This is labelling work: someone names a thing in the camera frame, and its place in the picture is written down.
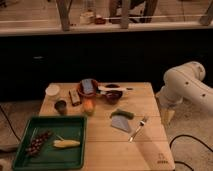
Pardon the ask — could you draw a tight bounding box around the yellow banana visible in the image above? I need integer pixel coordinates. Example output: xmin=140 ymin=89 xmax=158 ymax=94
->
xmin=53 ymin=140 xmax=80 ymax=148

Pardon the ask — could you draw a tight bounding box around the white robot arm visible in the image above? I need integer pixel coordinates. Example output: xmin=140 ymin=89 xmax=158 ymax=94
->
xmin=156 ymin=61 xmax=213 ymax=126

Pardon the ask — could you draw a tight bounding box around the dark red bowl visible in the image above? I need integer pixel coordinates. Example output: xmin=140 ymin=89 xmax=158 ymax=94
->
xmin=105 ymin=84 xmax=123 ymax=105

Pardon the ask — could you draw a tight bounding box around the blue sponge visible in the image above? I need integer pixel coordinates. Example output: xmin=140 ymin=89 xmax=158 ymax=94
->
xmin=82 ymin=79 xmax=93 ymax=94

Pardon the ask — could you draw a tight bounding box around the orange fruit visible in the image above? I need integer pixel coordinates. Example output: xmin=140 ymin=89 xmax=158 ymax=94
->
xmin=83 ymin=98 xmax=95 ymax=116

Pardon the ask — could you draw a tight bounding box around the brown rectangular block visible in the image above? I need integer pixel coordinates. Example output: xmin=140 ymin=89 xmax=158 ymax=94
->
xmin=69 ymin=90 xmax=81 ymax=106

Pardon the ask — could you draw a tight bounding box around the green cucumber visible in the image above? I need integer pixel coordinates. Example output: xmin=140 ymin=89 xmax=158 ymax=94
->
xmin=110 ymin=109 xmax=134 ymax=120

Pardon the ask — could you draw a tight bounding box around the grey triangular cloth piece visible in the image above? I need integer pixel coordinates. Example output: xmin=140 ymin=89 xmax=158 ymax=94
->
xmin=111 ymin=115 xmax=132 ymax=133

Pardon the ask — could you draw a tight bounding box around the dark small cup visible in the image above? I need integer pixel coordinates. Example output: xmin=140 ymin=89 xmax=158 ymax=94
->
xmin=54 ymin=100 xmax=67 ymax=115

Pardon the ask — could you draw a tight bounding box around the silver fork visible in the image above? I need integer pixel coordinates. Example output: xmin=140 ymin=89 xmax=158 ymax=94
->
xmin=128 ymin=116 xmax=149 ymax=142

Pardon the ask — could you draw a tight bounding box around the green plastic tray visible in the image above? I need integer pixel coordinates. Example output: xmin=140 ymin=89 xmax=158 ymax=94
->
xmin=12 ymin=116 xmax=87 ymax=171

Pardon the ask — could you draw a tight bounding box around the dark red grape bunch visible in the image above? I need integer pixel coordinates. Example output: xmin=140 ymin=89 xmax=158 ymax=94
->
xmin=25 ymin=131 xmax=52 ymax=156

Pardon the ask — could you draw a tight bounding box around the black cable right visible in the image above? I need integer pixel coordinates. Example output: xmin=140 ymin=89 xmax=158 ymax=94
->
xmin=169 ymin=134 xmax=213 ymax=171

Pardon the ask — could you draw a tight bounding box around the black cable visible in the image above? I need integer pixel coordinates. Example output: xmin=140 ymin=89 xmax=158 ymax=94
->
xmin=0 ymin=105 xmax=22 ymax=144
xmin=169 ymin=134 xmax=213 ymax=171

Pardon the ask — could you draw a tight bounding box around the black cable left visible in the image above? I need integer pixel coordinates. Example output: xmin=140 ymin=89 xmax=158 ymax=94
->
xmin=0 ymin=105 xmax=22 ymax=144

